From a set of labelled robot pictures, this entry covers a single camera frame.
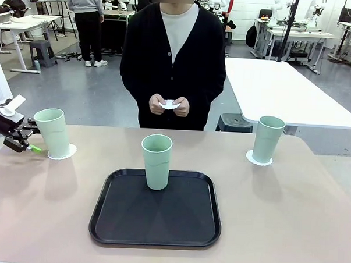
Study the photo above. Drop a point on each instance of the grey step stool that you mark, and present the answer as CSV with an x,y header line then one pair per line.
x,y
42,45

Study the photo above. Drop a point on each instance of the black plastic stool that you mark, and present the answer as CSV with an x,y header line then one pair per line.
x,y
234,121

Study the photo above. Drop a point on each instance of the black tripod pole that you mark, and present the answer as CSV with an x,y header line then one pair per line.
x,y
287,28

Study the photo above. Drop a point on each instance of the small grey bottle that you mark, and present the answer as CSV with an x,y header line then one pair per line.
x,y
36,65

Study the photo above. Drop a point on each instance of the person in grey sweater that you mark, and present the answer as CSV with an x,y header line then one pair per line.
x,y
82,2

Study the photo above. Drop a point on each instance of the person's right forearm black sleeve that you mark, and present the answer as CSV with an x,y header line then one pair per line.
x,y
135,90

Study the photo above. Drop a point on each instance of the black bag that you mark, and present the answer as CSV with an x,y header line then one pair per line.
x,y
15,4

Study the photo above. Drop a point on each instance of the person's left forearm black sleeve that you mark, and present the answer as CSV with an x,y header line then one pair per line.
x,y
207,93

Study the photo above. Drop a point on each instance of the person in red top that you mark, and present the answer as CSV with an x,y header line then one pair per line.
x,y
231,3

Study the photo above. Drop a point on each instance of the person's right hand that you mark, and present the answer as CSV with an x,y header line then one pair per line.
x,y
155,104

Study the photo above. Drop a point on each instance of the white desk with clutter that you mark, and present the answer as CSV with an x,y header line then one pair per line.
x,y
302,34

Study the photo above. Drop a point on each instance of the pale green cup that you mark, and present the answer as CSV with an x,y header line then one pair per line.
x,y
156,174
266,141
53,137

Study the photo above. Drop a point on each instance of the black monitor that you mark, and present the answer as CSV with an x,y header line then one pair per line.
x,y
349,15

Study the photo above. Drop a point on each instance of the large white table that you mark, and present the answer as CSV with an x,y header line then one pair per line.
x,y
267,89

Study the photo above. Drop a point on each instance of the black plastic tray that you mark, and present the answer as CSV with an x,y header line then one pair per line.
x,y
166,218

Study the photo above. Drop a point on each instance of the white desk with metal legs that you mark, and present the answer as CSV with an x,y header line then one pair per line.
x,y
20,25

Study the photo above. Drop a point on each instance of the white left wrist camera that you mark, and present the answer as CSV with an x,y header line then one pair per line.
x,y
12,105

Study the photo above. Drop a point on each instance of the black hanging backpack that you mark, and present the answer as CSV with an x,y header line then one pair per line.
x,y
251,35

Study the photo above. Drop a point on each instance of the white scalloped paper coaster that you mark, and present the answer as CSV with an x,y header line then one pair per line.
x,y
72,150
169,104
249,157

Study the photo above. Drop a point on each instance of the person's left hand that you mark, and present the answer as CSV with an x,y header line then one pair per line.
x,y
183,107

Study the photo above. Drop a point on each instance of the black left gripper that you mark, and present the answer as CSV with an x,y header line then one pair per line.
x,y
7,124

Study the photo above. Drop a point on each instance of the person in black cardigan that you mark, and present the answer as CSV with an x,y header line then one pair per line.
x,y
143,63

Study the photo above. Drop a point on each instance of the black workbench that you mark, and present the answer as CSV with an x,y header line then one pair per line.
x,y
112,32

